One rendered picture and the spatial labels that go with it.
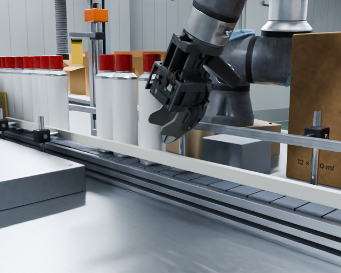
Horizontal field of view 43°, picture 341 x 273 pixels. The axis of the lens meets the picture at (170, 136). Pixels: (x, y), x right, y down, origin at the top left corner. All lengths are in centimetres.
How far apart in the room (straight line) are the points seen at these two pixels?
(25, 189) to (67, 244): 20
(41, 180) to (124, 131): 19
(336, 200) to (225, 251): 15
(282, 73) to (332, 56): 25
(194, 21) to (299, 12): 42
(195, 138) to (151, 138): 29
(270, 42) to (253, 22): 642
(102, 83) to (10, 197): 30
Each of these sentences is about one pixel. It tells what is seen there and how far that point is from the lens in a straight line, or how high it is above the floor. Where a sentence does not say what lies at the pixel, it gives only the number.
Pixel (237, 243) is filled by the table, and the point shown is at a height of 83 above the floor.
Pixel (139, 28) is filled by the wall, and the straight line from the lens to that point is 622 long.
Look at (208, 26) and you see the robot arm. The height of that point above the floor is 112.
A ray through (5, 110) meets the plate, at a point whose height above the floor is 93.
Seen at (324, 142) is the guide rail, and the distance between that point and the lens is 64.
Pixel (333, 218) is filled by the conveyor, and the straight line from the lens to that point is 58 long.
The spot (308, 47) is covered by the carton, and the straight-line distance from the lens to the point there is 82.
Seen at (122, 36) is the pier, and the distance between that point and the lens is 576.
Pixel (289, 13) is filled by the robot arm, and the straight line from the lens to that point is 102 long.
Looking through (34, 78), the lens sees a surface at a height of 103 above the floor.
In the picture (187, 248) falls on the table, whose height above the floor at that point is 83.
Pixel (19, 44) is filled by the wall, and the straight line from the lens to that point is 560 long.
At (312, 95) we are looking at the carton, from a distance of 82.
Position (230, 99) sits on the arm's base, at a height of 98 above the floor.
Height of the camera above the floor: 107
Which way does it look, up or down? 10 degrees down
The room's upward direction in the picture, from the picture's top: straight up
